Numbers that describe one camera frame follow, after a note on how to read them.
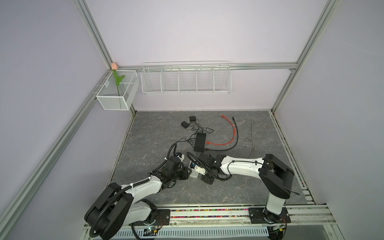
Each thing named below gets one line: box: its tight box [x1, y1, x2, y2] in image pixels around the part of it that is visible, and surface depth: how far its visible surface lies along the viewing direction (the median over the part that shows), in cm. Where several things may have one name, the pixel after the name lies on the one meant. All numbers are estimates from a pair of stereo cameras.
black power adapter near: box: [181, 121, 189, 129], surface depth 114 cm
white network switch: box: [189, 168, 199, 179], surface depth 87 cm
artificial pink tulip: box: [111, 62, 125, 97], surface depth 92 cm
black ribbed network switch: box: [194, 132, 207, 153], surface depth 104 cm
